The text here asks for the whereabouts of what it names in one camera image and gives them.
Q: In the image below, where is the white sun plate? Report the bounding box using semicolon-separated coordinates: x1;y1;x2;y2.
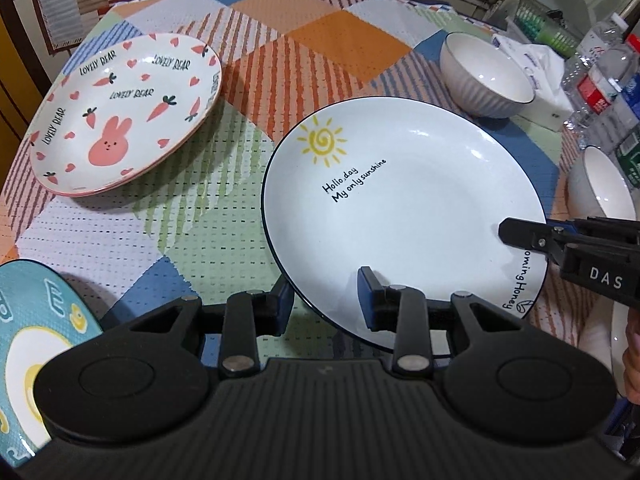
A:
262;96;548;350

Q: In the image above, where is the teal fried egg plate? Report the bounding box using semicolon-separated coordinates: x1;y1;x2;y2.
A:
1;259;102;468

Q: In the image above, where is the white bunny carrot plate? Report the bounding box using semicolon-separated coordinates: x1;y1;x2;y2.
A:
27;32;221;197

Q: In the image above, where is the right hand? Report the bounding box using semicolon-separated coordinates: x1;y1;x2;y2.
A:
623;309;640;405

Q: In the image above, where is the white ribbed bowl near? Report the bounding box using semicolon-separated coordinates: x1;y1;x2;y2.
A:
566;146;636;220

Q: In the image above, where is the white ribbed bowl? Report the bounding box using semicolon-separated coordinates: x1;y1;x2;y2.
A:
566;146;636;220
439;32;536;119

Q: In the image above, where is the green label water bottle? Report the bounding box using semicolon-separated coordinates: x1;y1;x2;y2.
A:
614;127;640;188

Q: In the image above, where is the blue label water bottle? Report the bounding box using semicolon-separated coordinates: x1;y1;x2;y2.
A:
600;74;640;154

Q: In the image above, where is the red label water bottle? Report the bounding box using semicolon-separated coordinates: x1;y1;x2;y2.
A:
565;34;639;133

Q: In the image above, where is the white tissue pack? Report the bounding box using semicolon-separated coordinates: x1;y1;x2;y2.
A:
491;34;574;131

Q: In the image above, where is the white ribbed bowl far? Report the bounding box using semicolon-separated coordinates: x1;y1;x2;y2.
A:
439;32;536;119

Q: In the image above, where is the clear white cap bottle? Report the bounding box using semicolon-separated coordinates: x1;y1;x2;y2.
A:
576;13;628;66

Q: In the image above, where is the yellow wooden cabinet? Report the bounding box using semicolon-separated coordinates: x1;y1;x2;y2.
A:
0;0;51;184

